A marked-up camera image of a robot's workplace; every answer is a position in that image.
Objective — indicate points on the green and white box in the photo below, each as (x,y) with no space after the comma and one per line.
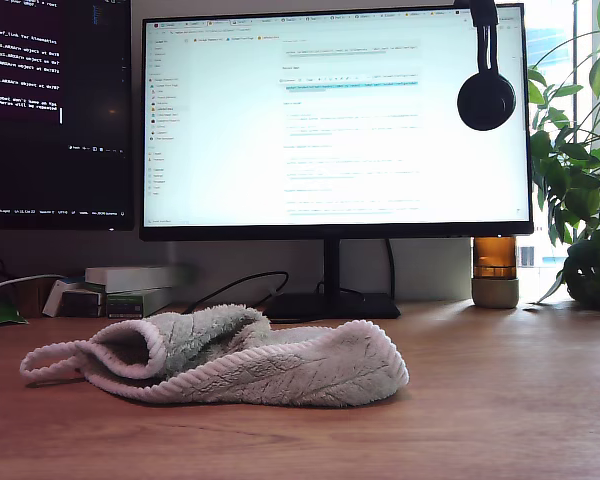
(125,305)

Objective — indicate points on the amber glass jar grey base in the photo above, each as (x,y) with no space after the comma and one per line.
(495,260)

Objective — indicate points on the small white blue box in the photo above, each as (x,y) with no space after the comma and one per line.
(52,300)

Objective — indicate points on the black monitor with dark terminal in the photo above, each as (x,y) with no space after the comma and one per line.
(55,175)

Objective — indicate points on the brown cardboard holder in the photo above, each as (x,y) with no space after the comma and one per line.
(32,297)

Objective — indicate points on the long white cardboard box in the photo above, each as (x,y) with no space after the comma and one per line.
(130,277)

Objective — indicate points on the green leafy potted plant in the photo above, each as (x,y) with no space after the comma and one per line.
(587,272)

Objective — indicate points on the fluffy white green tea towel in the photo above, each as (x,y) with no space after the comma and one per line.
(280,380)

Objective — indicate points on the small dark box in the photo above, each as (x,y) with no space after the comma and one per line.
(82,302)

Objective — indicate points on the black monitor with white screen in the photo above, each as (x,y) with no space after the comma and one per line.
(330,150)

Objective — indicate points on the black headphones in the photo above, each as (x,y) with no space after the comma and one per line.
(485,102)

